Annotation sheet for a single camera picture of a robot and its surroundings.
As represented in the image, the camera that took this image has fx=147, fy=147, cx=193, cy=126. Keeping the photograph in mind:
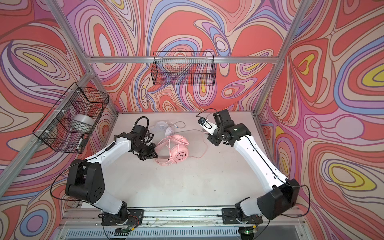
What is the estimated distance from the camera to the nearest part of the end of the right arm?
513 mm

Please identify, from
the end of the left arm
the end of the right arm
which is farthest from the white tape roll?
the end of the right arm

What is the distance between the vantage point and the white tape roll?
0.72 metres

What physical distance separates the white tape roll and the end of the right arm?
1.94 feet

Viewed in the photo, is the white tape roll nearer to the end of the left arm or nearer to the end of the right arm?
the end of the left arm
